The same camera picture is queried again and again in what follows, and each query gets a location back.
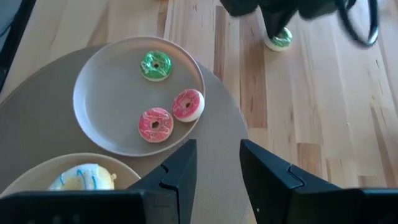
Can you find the round grey-brown placemat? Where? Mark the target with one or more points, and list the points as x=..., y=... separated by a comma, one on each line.
x=37, y=124

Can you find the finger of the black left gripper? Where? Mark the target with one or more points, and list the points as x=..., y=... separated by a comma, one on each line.
x=275, y=23

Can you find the large white-iced striped donut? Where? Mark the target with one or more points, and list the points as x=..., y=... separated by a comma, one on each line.
x=82, y=179

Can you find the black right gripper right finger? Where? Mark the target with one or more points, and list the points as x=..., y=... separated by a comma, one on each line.
x=264, y=177

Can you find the small pink iced donut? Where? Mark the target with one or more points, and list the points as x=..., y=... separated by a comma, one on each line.
x=155, y=125
x=188, y=105

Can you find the small green iced donut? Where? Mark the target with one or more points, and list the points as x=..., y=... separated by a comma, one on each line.
x=156, y=66

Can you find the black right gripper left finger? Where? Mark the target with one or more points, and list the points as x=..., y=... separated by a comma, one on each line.
x=183, y=174

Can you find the black aluminium table frame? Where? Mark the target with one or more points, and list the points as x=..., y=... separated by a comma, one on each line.
x=14, y=34

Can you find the large green iced donut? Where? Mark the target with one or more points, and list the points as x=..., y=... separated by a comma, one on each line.
x=281, y=42

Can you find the round beige plate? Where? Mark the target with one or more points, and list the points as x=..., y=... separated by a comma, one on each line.
x=109, y=102
x=34, y=177

